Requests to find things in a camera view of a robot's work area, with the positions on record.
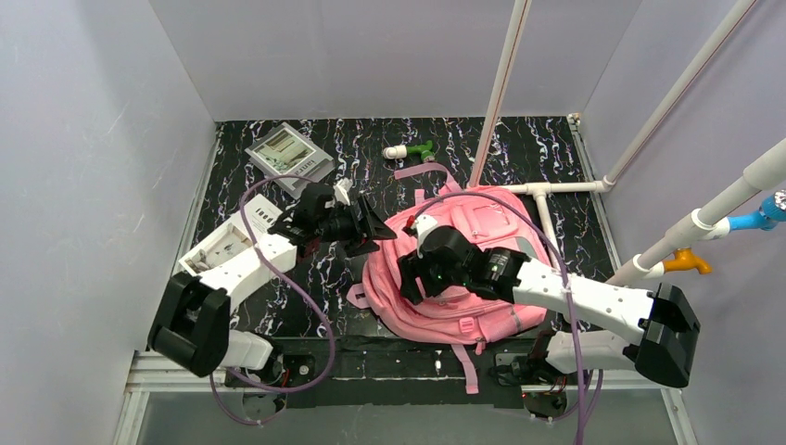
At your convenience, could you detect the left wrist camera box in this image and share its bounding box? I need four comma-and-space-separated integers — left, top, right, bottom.
333, 178, 352, 206

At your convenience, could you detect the orange tap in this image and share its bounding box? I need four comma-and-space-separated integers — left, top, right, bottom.
662, 248, 713, 274

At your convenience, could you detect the grey furniture catalogue book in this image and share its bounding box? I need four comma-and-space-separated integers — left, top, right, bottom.
246, 123, 335, 198

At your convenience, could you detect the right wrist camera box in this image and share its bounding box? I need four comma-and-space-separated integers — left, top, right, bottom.
406, 213, 439, 257

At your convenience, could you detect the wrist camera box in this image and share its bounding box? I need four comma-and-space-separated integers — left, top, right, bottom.
406, 213, 439, 257
333, 178, 352, 206

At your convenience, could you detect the white PVC pipe frame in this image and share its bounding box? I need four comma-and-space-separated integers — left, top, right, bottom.
467, 0, 786, 290

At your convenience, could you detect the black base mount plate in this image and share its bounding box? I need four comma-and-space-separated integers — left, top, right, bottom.
223, 334, 590, 410

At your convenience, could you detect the pink student backpack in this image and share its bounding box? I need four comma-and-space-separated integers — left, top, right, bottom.
347, 176, 550, 394

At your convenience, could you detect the aluminium rail frame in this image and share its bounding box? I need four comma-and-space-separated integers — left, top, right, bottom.
113, 351, 697, 444

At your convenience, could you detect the blue tap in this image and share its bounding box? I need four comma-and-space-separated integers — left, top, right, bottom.
728, 189, 785, 231

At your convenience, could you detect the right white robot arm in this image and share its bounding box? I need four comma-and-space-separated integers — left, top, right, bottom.
399, 225, 701, 388

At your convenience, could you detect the white furniture catalogue book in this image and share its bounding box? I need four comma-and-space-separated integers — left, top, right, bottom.
178, 195, 283, 275

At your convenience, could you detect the green and white faucet toy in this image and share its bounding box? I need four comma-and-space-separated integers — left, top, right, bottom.
382, 140, 436, 162

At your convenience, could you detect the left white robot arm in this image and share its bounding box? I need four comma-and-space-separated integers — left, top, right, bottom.
147, 180, 396, 377

